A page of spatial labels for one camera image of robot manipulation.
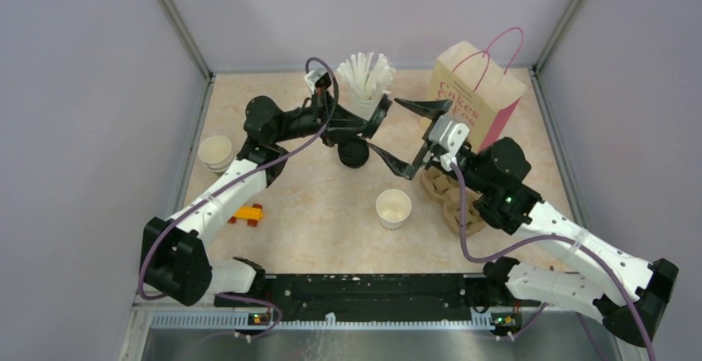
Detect orange toy car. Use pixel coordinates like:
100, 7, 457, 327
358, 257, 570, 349
227, 204, 264, 227

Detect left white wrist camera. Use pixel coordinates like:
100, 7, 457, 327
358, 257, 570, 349
304, 68, 334, 95

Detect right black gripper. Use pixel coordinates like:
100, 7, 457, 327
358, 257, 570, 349
368, 99, 490, 195

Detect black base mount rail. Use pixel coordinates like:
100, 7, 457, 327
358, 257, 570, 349
247, 273, 539, 322

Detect brown pulp cup carrier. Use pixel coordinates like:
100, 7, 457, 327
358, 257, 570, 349
421, 167, 487, 238

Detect white paper cup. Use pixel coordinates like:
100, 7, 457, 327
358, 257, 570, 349
375, 189, 412, 230

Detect white cup holding straws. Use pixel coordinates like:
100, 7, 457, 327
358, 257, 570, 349
349, 97, 382, 121

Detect stack of paper cups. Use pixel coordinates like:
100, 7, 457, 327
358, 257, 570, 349
198, 135, 234, 174

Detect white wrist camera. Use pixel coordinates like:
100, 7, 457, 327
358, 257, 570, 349
428, 114, 470, 171
304, 68, 334, 95

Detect cream pink paper bag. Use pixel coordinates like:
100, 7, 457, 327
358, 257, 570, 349
427, 26, 527, 152

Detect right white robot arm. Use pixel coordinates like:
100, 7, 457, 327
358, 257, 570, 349
378, 99, 679, 349

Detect stack of black lids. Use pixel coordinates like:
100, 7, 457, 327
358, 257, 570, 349
337, 137, 369, 169

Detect bundle of white straws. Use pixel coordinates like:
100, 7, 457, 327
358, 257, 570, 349
336, 52, 397, 101

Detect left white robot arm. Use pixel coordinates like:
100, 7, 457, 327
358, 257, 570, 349
137, 91, 392, 306

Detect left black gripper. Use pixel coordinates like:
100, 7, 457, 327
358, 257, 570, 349
272, 87, 372, 147

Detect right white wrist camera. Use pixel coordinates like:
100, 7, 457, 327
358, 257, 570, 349
428, 114, 470, 171

